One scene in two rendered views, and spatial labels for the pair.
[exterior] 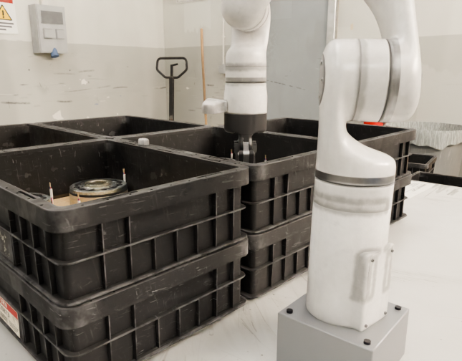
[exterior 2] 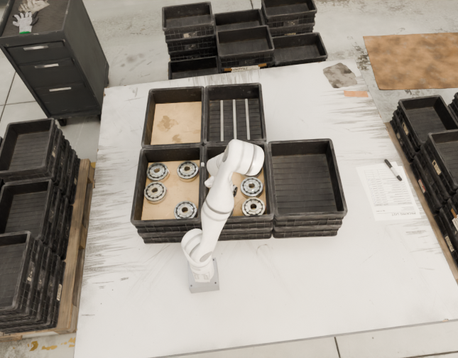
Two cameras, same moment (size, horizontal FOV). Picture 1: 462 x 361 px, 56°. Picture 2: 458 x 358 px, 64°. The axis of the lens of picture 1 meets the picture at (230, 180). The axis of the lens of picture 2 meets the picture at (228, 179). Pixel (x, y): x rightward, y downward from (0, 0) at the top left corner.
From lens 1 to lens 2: 140 cm
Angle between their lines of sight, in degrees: 57
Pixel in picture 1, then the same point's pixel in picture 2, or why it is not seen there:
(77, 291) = (140, 231)
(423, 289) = (265, 276)
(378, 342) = (194, 287)
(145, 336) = (164, 239)
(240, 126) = not seen: hidden behind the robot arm
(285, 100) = not seen: outside the picture
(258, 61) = not seen: hidden behind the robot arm
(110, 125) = (248, 88)
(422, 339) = (231, 290)
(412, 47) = (196, 254)
